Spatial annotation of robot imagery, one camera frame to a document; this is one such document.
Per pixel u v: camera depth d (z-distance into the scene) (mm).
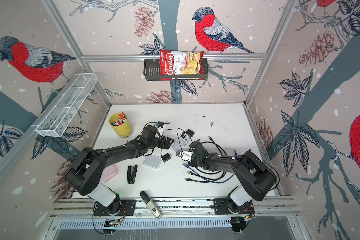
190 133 1005
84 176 449
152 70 949
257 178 448
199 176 836
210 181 822
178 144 941
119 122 962
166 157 901
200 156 698
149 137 723
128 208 732
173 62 878
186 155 790
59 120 722
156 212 695
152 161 857
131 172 835
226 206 659
